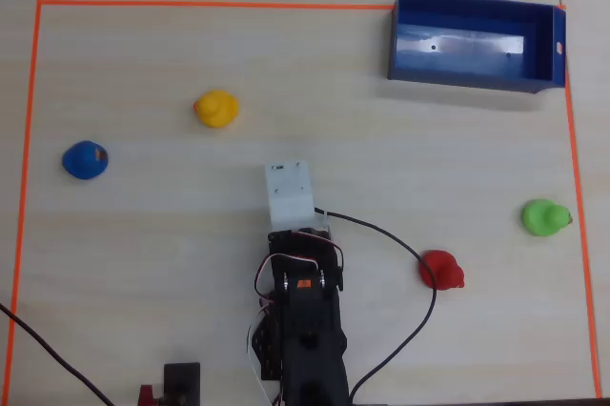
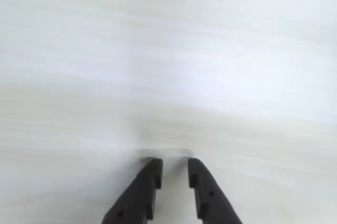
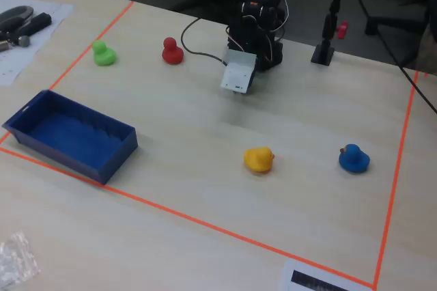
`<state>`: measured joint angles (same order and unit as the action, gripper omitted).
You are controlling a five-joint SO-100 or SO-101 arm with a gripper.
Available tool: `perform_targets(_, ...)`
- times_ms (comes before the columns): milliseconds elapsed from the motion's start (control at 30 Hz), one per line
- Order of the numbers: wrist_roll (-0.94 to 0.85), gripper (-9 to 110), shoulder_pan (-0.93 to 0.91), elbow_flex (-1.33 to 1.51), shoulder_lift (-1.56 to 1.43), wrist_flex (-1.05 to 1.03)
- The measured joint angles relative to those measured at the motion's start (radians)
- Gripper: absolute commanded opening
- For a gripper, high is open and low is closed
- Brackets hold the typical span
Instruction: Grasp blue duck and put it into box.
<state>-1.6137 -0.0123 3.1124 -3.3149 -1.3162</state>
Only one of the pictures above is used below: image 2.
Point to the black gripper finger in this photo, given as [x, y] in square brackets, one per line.
[139, 195]
[210, 203]

